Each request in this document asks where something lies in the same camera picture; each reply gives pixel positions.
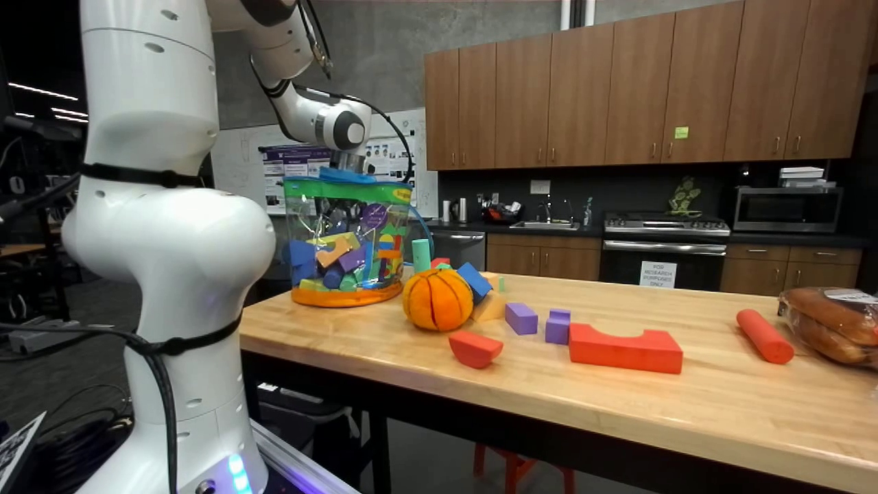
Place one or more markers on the wooden base cabinet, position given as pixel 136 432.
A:
pixel 544 255
pixel 792 263

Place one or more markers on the white wall outlet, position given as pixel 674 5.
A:
pixel 538 186

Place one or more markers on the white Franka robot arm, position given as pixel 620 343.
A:
pixel 165 248

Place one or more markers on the robot base platform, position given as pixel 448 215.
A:
pixel 291 468

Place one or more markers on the red stool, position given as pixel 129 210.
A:
pixel 516 468

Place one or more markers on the green cabinet sticker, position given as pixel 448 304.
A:
pixel 682 133

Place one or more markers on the white wall board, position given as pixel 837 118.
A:
pixel 236 151

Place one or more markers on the grey box device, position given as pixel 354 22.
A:
pixel 46 335

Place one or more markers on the small purple foam block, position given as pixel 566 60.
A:
pixel 559 328

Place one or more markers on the purple headed poster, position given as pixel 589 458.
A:
pixel 291 158

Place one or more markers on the red wedge foam block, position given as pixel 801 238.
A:
pixel 474 346

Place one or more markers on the large blue foam block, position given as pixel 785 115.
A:
pixel 301 259

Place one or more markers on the blue rectangular foam block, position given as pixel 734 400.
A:
pixel 476 278

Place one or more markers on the clear bag of foam blocks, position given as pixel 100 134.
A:
pixel 310 192

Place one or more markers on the steel microwave oven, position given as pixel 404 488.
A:
pixel 785 210

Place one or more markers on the yellow foam block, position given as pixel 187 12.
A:
pixel 493 304

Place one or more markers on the white oven towel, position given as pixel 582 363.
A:
pixel 656 271

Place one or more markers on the purple foam cube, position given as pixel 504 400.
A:
pixel 522 319

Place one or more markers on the stack of white plates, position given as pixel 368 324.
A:
pixel 801 175

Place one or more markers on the steel dishwasher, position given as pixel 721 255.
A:
pixel 457 248

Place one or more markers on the green potted plant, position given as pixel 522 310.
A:
pixel 683 195

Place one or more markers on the green foam cylinder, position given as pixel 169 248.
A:
pixel 420 252

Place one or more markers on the red foam cylinder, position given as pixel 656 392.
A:
pixel 764 333

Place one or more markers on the black table frame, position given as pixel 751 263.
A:
pixel 379 457

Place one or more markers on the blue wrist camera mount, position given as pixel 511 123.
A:
pixel 353 175

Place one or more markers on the steel sink with faucet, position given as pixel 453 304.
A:
pixel 546 222

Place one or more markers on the steel kitchen range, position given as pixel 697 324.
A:
pixel 666 243

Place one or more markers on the wooden wall cabinets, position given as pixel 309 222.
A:
pixel 641 90

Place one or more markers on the red arch foam block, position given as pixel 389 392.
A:
pixel 631 351

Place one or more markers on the orange stitched ball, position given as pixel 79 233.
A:
pixel 437 300

